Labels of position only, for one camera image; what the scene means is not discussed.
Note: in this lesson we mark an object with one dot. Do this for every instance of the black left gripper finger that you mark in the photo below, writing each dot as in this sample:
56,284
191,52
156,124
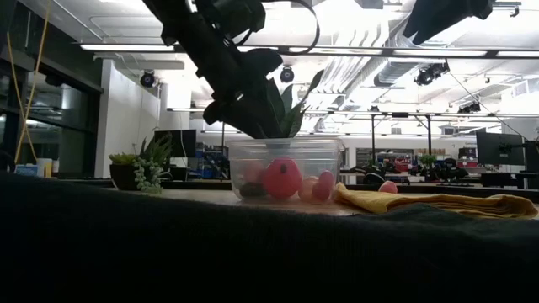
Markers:
269,118
252,120

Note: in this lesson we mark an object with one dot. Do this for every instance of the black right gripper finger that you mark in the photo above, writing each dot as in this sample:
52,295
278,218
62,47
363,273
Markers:
446,19
423,17

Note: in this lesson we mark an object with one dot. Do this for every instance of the clear plastic tupperware container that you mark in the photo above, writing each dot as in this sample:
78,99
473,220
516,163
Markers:
320,155

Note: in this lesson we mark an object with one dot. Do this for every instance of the green toy pepper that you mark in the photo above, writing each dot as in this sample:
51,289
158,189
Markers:
252,190

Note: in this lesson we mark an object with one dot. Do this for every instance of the orange toy produce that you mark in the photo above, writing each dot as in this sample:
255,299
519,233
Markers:
306,189

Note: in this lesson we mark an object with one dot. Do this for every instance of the yellow cloth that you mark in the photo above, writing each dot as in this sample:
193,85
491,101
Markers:
463,202

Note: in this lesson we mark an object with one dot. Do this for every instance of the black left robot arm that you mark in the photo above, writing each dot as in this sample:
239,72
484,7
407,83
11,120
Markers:
198,50

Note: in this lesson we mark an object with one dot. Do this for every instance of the snake plant in white pot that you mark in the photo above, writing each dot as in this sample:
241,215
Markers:
295,113

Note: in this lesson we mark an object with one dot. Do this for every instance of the long ceiling light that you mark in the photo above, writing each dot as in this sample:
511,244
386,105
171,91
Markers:
518,54
126,48
337,51
440,53
252,49

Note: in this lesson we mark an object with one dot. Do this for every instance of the round black ceiling lamp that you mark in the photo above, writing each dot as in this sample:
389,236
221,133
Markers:
286,74
147,78

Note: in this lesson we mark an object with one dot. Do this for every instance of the black track spotlights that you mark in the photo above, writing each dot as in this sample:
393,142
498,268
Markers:
469,108
429,75

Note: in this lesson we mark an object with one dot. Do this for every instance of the blue storage bins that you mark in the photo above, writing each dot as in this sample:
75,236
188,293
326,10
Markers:
208,162

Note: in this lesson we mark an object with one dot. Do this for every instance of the black monitor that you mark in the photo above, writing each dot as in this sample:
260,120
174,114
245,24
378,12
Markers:
532,155
501,147
174,143

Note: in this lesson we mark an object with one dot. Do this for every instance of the succulent plant in dark pot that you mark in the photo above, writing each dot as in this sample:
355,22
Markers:
147,168

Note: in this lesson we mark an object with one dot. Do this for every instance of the small pink toy fruit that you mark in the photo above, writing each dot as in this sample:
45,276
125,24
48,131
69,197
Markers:
387,187

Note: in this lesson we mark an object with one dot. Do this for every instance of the background robot workstation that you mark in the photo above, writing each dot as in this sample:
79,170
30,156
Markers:
442,172

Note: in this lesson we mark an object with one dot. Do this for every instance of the white cup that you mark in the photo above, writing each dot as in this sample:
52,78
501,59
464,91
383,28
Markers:
42,167

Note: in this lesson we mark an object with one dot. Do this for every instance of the light blue box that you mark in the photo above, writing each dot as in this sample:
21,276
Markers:
26,169

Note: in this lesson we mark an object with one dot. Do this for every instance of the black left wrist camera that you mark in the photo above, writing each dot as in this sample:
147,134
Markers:
263,63

